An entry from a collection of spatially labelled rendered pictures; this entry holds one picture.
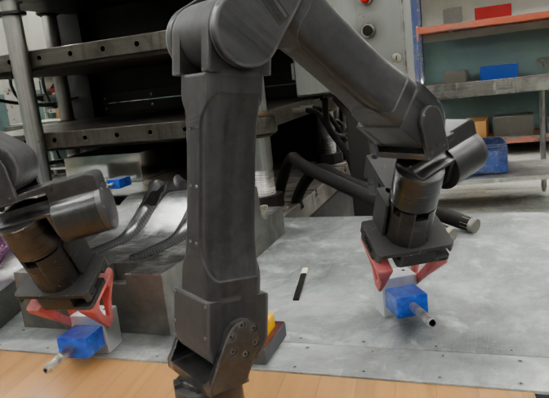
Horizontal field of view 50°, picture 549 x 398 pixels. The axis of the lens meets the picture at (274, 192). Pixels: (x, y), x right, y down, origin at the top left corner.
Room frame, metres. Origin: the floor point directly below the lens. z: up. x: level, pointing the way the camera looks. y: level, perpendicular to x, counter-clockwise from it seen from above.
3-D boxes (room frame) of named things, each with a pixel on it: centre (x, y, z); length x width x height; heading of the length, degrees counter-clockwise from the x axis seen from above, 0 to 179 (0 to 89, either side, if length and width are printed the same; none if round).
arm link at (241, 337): (0.50, 0.07, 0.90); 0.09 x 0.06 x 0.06; 35
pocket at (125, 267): (0.81, 0.24, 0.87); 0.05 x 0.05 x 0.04; 69
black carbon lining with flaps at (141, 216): (1.03, 0.21, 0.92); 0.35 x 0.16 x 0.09; 159
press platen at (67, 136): (2.07, 0.42, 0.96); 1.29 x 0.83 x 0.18; 69
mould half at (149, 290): (1.04, 0.20, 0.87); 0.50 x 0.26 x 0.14; 159
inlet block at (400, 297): (0.72, -0.16, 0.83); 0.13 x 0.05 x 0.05; 10
